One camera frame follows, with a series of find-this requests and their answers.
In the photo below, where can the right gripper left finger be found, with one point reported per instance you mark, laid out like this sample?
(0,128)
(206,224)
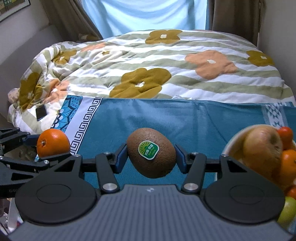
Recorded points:
(106,165)

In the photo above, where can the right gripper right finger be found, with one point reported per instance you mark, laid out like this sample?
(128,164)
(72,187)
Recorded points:
(195,165)

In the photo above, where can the brown kiwi with sticker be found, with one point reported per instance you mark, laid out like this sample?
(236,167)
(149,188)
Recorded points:
(151,153)

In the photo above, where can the large orange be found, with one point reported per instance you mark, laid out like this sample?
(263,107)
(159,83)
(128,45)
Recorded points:
(52,142)

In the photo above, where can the wrinkled yellow-red apple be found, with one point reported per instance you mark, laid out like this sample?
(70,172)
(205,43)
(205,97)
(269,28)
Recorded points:
(262,149)

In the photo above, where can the small green apple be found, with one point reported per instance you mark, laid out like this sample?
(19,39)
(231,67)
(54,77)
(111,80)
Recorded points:
(288,213)

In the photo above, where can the small mandarin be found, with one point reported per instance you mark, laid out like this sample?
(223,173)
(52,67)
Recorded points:
(291,192)

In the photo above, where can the cream yellow bowl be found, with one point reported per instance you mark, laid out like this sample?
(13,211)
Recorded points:
(234,147)

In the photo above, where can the blue patterned cloth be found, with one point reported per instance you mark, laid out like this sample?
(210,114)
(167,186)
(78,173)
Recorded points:
(95,125)

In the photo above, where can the white chair back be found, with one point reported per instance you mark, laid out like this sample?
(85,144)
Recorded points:
(13,214)

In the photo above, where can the black phone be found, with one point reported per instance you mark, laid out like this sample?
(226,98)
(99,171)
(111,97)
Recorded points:
(41,112)

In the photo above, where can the floral quilt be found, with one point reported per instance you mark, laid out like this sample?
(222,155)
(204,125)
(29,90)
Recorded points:
(188,64)

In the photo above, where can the light blue curtain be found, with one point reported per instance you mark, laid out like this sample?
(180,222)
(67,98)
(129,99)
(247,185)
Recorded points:
(113,18)

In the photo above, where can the brown curtain left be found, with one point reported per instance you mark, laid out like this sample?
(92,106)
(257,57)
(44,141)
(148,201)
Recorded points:
(71,20)

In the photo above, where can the brown curtain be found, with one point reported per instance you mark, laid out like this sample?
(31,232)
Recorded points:
(238,17)
(71,20)

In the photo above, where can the brown curtain right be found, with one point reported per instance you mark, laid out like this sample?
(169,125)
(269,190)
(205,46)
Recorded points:
(238,17)

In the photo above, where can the framed picture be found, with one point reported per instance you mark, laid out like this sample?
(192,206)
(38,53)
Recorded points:
(9,7)

